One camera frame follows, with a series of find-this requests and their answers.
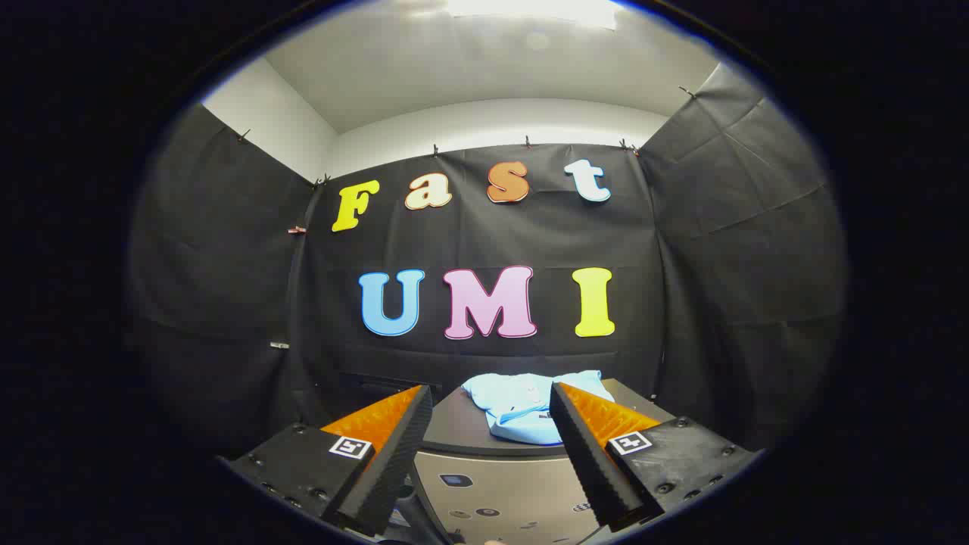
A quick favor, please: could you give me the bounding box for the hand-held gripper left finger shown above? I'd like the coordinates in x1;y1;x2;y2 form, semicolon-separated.
226;384;435;538

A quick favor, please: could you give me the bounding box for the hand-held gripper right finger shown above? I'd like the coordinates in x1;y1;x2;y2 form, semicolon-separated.
549;381;762;531

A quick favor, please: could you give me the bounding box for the grey washing machine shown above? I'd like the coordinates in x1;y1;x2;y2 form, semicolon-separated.
388;466;455;545

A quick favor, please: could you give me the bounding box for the light blue shirt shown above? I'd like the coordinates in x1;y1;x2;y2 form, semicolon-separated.
461;370;615;446

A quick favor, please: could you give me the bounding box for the black backdrop cloth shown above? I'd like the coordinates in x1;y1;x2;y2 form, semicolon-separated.
127;61;847;455

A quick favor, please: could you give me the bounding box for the ceiling light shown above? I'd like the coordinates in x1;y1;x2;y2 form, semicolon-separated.
445;0;623;30

